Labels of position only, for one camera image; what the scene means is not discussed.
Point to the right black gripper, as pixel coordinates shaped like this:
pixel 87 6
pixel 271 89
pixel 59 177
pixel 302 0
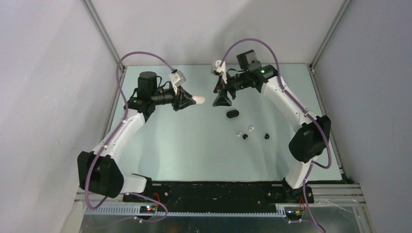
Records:
pixel 222 88

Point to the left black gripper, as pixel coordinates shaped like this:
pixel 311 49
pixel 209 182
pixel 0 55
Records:
pixel 182 100

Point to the white earbud charging case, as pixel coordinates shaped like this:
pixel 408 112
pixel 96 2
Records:
pixel 198 99

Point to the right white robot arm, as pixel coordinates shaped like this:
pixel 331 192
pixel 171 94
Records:
pixel 311 131

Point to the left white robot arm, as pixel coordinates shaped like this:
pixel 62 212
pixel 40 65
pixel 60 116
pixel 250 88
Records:
pixel 99 170

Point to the black earbud charging case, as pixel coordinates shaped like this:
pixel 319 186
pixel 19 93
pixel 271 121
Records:
pixel 232 114

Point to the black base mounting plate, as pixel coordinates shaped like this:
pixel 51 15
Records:
pixel 226 196

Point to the left controller board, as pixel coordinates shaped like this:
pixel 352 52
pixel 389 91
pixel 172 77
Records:
pixel 147 209

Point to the controller board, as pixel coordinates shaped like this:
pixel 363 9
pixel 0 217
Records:
pixel 294 213
pixel 147 209

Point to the right controller board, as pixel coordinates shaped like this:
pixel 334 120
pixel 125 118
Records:
pixel 294 213

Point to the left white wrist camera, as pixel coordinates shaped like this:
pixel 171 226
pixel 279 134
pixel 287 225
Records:
pixel 177 78

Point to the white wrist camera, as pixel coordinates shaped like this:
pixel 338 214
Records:
pixel 219 68
pixel 177 78

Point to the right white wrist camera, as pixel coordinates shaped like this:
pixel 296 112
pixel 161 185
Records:
pixel 219 68

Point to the grey slotted cable duct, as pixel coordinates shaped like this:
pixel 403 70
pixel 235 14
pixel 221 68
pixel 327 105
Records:
pixel 133 210

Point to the aluminium frame rail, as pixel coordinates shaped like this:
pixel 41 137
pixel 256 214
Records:
pixel 334 193

